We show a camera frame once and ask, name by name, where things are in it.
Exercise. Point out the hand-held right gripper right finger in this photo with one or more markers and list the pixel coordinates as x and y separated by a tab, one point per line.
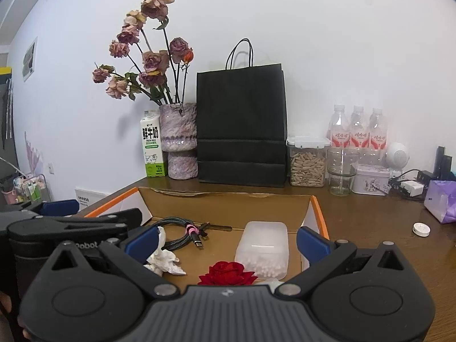
309	245

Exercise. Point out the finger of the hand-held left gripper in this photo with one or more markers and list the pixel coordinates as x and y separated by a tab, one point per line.
107	218
60	207

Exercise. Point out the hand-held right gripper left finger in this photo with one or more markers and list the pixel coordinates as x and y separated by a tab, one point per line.
142	244

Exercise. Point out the white tissue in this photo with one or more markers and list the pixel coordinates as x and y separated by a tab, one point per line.
167	262

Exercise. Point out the translucent cotton swab box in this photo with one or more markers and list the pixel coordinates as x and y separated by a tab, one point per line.
262	253

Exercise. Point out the red rose flower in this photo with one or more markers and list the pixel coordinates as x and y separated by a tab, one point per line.
228	272

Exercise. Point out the orange cardboard box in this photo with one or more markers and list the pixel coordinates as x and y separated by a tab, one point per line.
221	206

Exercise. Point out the wooden desktop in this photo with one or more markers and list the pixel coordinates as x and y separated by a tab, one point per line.
374	228

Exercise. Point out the person's left hand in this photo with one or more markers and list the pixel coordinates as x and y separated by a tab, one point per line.
7	319

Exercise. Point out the clear glass cup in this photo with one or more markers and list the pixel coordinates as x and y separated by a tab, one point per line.
342	178

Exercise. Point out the clear container of seeds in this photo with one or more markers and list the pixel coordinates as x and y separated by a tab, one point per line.
307	167

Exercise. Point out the green and white milk carton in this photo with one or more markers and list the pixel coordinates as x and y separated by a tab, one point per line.
154	149

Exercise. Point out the white floral tin box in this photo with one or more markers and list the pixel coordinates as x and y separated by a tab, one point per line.
370	181

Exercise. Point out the purple ceramic vase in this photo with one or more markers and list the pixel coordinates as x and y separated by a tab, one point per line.
178	139

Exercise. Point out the small white round cap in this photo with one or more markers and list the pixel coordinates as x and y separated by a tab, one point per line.
421	229

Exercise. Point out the water bottle with red label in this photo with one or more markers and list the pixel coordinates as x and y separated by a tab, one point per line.
378	133
338	131
359	133

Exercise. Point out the white power adapter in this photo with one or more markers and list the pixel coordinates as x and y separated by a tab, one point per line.
412	188

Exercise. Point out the white round speaker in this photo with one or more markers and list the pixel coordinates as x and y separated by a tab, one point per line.
398	156

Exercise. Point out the black paper bag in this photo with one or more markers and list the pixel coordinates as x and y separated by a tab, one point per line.
242	128

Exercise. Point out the purple tissue pack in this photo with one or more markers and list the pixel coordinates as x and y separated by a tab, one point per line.
441	201

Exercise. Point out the black upright device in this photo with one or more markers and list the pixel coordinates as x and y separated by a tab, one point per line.
443	164

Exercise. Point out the dried rose bouquet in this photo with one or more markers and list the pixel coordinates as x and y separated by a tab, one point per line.
155	60

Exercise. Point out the purple wall sticker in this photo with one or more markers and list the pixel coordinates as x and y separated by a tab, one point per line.
32	153

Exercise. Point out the wall poster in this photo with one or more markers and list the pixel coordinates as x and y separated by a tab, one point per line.
29	58

